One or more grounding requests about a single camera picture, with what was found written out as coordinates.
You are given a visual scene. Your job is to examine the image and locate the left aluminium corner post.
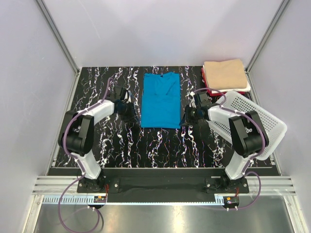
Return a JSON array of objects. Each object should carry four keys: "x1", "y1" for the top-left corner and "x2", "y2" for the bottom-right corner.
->
[{"x1": 35, "y1": 0, "x2": 80, "y2": 75}]

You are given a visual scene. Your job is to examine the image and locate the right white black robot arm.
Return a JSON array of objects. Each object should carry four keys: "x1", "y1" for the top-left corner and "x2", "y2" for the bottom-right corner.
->
[{"x1": 179, "y1": 88, "x2": 269, "y2": 193}]

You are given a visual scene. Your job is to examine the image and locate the blue t shirt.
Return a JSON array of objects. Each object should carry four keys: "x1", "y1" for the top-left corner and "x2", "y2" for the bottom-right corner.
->
[{"x1": 141, "y1": 72, "x2": 182, "y2": 129}]

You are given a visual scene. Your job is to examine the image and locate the white slotted cable duct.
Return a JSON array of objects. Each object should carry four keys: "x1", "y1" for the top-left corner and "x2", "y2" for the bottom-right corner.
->
[{"x1": 43, "y1": 194, "x2": 224, "y2": 206}]

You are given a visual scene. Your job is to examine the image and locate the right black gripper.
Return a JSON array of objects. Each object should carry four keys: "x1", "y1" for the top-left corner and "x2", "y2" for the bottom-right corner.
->
[{"x1": 179, "y1": 105, "x2": 201, "y2": 127}]

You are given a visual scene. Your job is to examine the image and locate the folded beige t shirt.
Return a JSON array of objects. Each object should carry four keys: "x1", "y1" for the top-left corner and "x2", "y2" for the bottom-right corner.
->
[{"x1": 204, "y1": 59, "x2": 247, "y2": 90}]

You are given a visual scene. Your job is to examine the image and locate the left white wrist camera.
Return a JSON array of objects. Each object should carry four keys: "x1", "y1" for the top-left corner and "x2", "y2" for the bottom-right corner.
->
[{"x1": 123, "y1": 90, "x2": 133, "y2": 103}]

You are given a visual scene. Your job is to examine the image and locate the folded red t shirt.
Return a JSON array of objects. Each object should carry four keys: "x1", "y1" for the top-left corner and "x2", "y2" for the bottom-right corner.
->
[{"x1": 201, "y1": 67, "x2": 246, "y2": 97}]

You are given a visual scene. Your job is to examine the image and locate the right aluminium corner post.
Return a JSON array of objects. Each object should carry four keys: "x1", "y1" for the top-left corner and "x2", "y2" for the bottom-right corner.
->
[{"x1": 244, "y1": 0, "x2": 292, "y2": 73}]

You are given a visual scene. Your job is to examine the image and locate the aluminium frame rail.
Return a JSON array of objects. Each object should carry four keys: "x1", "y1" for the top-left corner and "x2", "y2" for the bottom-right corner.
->
[{"x1": 32, "y1": 176, "x2": 296, "y2": 196}]

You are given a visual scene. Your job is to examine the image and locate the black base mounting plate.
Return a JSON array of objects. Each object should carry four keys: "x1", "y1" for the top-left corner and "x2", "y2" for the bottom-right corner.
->
[{"x1": 77, "y1": 168, "x2": 249, "y2": 194}]

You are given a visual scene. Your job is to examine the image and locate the white perforated plastic basket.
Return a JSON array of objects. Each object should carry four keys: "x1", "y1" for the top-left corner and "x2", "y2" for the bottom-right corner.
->
[{"x1": 207, "y1": 90, "x2": 288, "y2": 161}]

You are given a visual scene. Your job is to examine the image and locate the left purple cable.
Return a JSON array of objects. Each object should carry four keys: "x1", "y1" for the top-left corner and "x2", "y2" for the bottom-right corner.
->
[{"x1": 58, "y1": 77, "x2": 105, "y2": 232}]

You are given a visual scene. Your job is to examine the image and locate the aluminium corner post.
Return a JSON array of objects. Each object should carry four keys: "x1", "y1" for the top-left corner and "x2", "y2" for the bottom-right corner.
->
[
  {"x1": 35, "y1": 0, "x2": 80, "y2": 75},
  {"x1": 244, "y1": 0, "x2": 292, "y2": 73}
]

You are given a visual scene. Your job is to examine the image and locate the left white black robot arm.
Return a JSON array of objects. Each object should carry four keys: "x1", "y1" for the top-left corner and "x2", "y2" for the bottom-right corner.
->
[{"x1": 58, "y1": 87, "x2": 138, "y2": 192}]

